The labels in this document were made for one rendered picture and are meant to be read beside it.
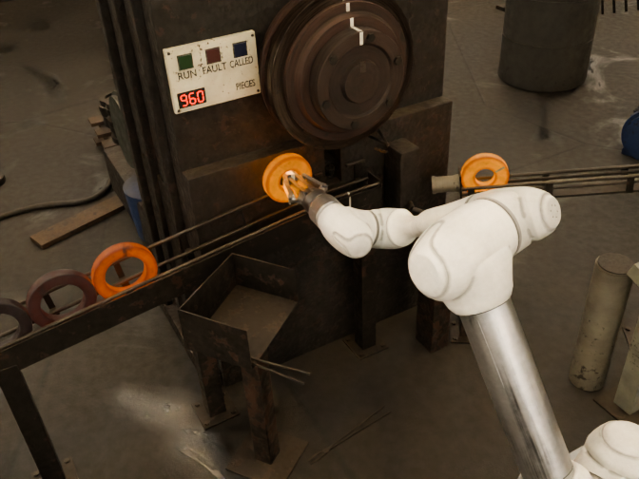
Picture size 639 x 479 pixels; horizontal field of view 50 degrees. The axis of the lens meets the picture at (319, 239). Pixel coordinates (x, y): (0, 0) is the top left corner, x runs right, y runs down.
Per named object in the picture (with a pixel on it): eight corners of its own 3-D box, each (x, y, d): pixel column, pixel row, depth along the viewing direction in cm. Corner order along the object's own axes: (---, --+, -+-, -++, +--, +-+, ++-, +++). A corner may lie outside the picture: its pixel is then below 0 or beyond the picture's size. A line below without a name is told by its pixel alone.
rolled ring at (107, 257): (78, 281, 186) (75, 276, 188) (125, 313, 198) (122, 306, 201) (127, 235, 186) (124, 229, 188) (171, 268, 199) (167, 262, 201)
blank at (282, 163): (257, 163, 197) (261, 169, 195) (303, 143, 202) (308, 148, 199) (266, 205, 207) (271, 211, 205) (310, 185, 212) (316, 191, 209)
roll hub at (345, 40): (311, 134, 193) (305, 37, 177) (393, 110, 204) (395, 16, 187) (320, 142, 189) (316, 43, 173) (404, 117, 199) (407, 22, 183)
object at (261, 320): (215, 482, 214) (177, 309, 172) (257, 421, 233) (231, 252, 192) (271, 506, 206) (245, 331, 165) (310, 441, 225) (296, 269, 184)
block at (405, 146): (382, 202, 239) (382, 141, 226) (401, 196, 242) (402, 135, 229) (399, 216, 232) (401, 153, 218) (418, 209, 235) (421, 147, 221)
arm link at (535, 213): (488, 178, 143) (446, 202, 135) (562, 167, 128) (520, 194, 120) (506, 235, 145) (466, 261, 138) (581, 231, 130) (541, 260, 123)
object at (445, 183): (432, 188, 231) (431, 172, 228) (458, 185, 230) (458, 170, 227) (433, 197, 227) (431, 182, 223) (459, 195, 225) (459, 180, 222)
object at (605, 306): (561, 374, 244) (587, 259, 214) (585, 362, 248) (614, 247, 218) (587, 396, 235) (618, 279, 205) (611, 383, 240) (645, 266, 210)
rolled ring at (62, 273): (79, 262, 183) (76, 257, 185) (13, 296, 178) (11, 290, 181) (108, 308, 195) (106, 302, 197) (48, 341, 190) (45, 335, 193)
